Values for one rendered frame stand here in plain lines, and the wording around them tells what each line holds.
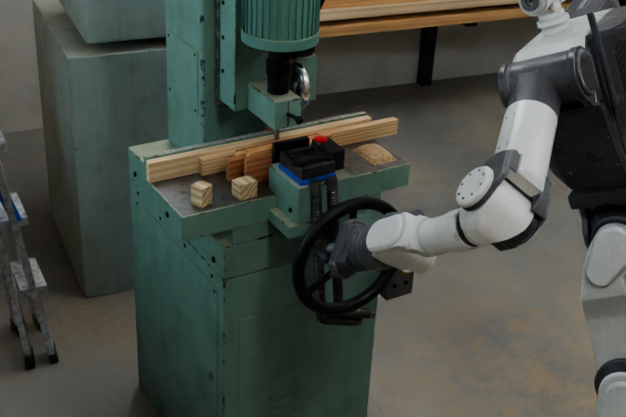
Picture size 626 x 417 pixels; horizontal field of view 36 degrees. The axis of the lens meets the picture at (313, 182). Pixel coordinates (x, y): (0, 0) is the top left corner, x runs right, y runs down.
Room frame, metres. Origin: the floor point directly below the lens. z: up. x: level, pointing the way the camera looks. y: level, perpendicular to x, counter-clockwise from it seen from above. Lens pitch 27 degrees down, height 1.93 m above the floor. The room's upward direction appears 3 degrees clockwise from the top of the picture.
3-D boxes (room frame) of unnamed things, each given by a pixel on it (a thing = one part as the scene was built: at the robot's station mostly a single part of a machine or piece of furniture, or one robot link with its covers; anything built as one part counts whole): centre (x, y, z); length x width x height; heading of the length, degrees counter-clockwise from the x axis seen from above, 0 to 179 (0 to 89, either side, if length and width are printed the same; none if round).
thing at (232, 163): (2.03, 0.10, 0.93); 0.22 x 0.02 x 0.05; 122
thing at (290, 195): (1.93, 0.01, 0.91); 0.15 x 0.14 x 0.09; 122
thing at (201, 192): (1.86, 0.24, 0.92); 0.03 x 0.03 x 0.05; 55
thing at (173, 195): (2.00, 0.05, 0.87); 0.61 x 0.30 x 0.06; 122
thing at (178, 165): (2.11, 0.12, 0.92); 0.60 x 0.02 x 0.05; 122
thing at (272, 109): (2.12, 0.10, 1.03); 0.14 x 0.07 x 0.09; 32
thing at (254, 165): (2.02, 0.06, 0.93); 0.23 x 0.01 x 0.07; 122
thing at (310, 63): (2.34, 0.06, 1.02); 0.09 x 0.07 x 0.12; 122
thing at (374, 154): (2.15, -0.15, 0.91); 0.10 x 0.07 x 0.02; 32
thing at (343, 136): (2.14, 0.03, 0.92); 0.55 x 0.02 x 0.04; 122
